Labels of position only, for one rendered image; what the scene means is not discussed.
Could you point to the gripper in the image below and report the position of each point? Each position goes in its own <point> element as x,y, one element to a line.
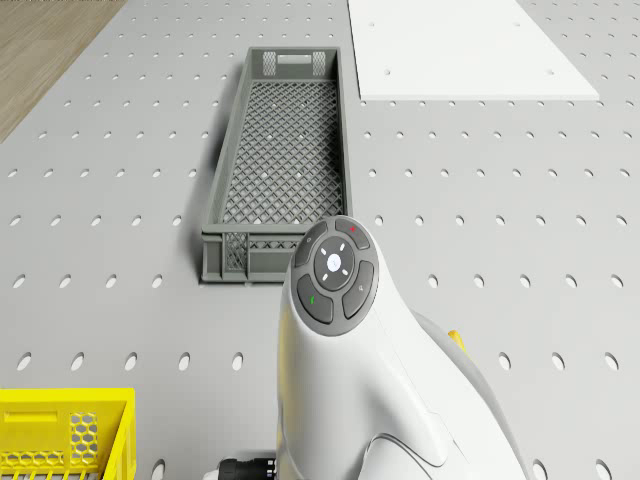
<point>245,469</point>

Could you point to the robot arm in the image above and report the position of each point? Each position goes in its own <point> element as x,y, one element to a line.
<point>350,380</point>

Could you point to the yellow basket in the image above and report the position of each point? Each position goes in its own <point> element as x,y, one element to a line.
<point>60,400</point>

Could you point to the dark grey basket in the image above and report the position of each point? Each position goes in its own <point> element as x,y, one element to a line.
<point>285,165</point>

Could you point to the white board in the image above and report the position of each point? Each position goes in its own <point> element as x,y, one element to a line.
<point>460,50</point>

